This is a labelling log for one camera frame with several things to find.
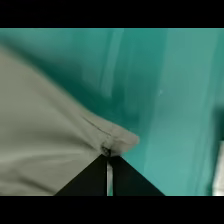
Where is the grey garment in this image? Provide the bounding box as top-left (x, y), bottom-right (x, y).
top-left (0, 44), bottom-right (141, 196)

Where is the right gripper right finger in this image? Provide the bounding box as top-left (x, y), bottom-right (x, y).
top-left (110, 155), bottom-right (166, 196)

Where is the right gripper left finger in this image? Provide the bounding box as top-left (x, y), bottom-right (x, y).
top-left (54, 153), bottom-right (109, 196)

